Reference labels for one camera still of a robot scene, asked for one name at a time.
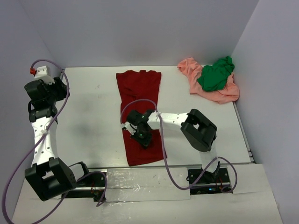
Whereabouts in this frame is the red t-shirt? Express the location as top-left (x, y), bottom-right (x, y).
top-left (116, 70), bottom-right (163, 166)

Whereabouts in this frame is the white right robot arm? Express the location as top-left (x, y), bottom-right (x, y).
top-left (121, 109), bottom-right (220, 183)

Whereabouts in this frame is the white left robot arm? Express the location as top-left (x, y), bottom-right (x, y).
top-left (24, 77), bottom-right (92, 201)

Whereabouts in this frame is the white cardboard front cover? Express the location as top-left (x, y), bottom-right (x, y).
top-left (13, 164), bottom-right (282, 224)

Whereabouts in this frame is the green t-shirt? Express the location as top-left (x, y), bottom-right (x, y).
top-left (197, 56), bottom-right (235, 92)

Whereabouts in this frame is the salmon pink t-shirt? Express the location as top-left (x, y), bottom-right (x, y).
top-left (177, 57), bottom-right (240, 104)

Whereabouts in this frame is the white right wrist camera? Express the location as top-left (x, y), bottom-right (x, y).
top-left (121, 122), bottom-right (137, 135)

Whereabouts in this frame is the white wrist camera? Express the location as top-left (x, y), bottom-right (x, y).
top-left (121, 122), bottom-right (137, 135)
top-left (29, 66), bottom-right (55, 84)

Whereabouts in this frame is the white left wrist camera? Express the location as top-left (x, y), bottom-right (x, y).
top-left (29, 66), bottom-right (55, 84)

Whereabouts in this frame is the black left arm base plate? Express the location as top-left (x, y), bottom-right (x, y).
top-left (61, 171), bottom-right (106, 202)

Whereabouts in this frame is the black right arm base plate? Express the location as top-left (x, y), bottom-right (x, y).
top-left (186, 167), bottom-right (234, 195)

